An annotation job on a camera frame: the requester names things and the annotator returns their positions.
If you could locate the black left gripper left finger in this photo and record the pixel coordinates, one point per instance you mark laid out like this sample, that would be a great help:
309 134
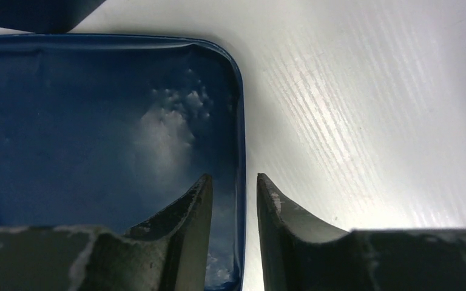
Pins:
166 252

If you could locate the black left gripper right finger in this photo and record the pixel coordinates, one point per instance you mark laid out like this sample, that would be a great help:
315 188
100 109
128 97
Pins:
302 252

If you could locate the dark blue box lid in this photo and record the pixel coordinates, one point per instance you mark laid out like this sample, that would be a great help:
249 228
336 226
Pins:
109 129

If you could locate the dark blue chocolate box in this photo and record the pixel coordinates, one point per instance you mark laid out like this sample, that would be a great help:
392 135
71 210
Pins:
45 16

